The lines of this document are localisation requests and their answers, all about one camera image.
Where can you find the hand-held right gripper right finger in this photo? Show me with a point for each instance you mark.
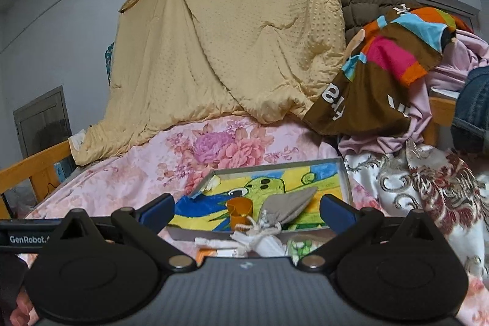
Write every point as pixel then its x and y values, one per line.
pixel 336 211

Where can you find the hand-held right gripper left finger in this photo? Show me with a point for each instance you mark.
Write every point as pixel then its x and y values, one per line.
pixel 158 211

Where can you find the cartoon print towel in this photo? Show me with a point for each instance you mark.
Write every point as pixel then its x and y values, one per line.
pixel 275 184

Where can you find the grey cardboard box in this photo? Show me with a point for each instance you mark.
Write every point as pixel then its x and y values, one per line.
pixel 267 166

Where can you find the person's left hand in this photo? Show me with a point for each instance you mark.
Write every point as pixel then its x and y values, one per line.
pixel 23 310

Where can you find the glass jar of green stars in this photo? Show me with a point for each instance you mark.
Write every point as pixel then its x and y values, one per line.
pixel 301 247

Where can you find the pink floral bed sheet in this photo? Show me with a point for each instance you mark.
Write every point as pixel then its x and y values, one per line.
pixel 152 158

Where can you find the orange white medicine box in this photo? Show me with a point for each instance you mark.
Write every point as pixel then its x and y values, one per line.
pixel 214 254

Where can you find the orange plastic cup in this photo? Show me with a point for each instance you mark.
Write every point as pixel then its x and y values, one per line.
pixel 238 211

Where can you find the white gold red patterned cloth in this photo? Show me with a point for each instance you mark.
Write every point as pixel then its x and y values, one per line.
pixel 439 188

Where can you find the grey cabinet door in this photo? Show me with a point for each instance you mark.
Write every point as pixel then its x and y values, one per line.
pixel 38 119

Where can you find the brown multicoloured striped cloth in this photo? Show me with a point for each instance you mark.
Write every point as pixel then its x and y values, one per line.
pixel 366 97

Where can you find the teal patterned cloth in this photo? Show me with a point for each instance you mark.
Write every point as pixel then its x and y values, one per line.
pixel 109 62

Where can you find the blue jeans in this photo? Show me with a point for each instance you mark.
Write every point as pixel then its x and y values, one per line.
pixel 473 108

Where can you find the yellow dotted blanket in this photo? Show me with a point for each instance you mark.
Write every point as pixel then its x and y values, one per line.
pixel 229 43

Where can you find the lilac cloth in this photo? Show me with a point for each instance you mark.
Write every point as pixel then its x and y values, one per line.
pixel 466 55

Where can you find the wooden bed rail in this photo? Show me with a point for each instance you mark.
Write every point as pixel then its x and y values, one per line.
pixel 441 112
pixel 34 161

